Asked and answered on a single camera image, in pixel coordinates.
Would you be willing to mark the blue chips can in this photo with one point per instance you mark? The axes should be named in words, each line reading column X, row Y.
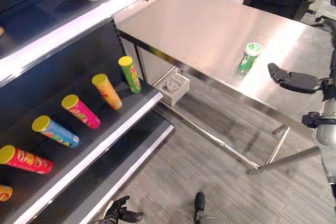
column 56, row 132

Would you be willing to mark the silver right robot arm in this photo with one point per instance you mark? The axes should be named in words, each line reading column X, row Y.
column 327, row 127

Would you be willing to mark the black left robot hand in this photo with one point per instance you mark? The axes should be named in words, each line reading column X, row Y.
column 123, row 212

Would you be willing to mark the green chips can yellow lid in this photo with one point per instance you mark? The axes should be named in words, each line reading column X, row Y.
column 130, row 74

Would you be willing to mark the dark robot foot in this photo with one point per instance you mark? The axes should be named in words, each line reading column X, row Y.
column 199, row 206

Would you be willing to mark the stainless steel table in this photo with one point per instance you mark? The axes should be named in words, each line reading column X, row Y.
column 223, row 51

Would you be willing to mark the orange chips can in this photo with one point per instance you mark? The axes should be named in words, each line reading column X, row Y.
column 5, row 193

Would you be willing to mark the dark store shelf unit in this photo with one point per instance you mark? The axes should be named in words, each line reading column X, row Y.
column 65, row 77

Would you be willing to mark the pink chips can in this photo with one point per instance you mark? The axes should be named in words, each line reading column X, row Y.
column 81, row 111

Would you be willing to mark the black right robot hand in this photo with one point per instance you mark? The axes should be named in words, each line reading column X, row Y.
column 291, row 78

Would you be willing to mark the white foam packaging box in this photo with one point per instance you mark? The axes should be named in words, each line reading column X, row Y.
column 173, row 87

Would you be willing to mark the red chips can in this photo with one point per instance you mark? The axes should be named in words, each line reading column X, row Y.
column 25, row 159

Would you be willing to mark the green chips can white lid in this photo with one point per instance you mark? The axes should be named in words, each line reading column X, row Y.
column 248, row 60

